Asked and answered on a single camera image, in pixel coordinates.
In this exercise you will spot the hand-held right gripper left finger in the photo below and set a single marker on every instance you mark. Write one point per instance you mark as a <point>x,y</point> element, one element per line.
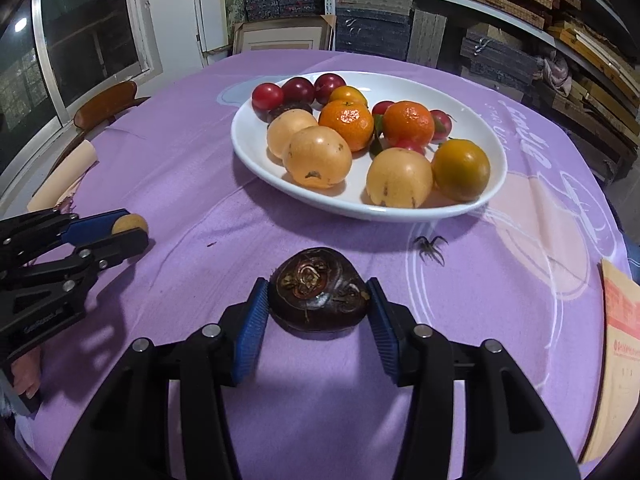
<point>250,335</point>

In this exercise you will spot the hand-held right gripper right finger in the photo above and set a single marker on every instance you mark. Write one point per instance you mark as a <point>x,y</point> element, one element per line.
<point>384,335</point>

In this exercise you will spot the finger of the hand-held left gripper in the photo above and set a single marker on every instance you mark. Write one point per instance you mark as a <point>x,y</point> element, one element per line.
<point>92,227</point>
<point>122,247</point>

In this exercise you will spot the small tan longan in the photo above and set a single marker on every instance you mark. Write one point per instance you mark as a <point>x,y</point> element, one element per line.
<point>130,222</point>

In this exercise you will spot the dark mangosteen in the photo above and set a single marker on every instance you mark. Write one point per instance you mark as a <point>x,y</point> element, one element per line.
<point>320,292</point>
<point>290,108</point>

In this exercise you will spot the small yellow-orange citrus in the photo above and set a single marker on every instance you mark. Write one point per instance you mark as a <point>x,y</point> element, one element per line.
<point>460,170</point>
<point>348,95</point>

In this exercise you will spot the round yellow pear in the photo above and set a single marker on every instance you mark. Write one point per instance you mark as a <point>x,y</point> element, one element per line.
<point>317,157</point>

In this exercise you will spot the red cherry tomato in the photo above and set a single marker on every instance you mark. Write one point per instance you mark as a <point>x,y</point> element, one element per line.
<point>410,146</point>
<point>382,108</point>
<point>441,125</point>
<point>267,97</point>

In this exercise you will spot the mandarin orange with leaves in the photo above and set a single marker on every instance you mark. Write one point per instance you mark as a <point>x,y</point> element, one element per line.
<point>407,124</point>

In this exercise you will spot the large mandarin orange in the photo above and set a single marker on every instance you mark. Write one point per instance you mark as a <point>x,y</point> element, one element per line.
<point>346,125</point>

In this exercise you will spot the white oval plate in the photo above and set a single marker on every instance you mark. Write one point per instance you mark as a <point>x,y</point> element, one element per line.
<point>465,117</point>

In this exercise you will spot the red plum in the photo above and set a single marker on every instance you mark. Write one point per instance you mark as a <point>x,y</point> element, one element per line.
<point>330,86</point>
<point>298,90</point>

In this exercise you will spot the person's left hand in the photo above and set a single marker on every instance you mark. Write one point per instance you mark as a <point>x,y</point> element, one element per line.
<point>27,375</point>

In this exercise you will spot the rolled beige paper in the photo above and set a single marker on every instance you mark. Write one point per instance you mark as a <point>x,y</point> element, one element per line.
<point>62,175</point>

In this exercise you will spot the purple printed tablecloth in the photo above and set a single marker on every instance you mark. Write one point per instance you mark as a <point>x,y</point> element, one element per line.
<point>175,185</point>

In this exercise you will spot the dried tomato calyx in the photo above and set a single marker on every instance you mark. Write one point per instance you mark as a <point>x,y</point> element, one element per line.
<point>430,249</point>

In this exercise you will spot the brown wooden armchair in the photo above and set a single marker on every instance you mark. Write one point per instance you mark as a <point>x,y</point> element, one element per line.
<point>107,100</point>

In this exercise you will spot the white framed window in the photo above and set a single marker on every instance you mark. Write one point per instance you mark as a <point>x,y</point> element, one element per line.
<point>85,25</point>

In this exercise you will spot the white panel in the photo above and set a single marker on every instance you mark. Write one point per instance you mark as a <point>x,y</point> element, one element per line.
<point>212,5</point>

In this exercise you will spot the stack of dark blue boxes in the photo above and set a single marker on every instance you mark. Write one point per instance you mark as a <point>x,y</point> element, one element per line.
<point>495,60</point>
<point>370,30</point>

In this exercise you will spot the grey upright boxes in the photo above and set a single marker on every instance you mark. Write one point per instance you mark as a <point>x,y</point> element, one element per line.
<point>425,40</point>

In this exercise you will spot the pink cloth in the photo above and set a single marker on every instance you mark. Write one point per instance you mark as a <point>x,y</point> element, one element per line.
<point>556,72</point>

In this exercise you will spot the stack of yellow wooden boxes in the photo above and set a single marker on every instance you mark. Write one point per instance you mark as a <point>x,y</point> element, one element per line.
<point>595,90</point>

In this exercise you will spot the beige picture frame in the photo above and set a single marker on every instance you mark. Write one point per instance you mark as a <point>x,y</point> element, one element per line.
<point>250,35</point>

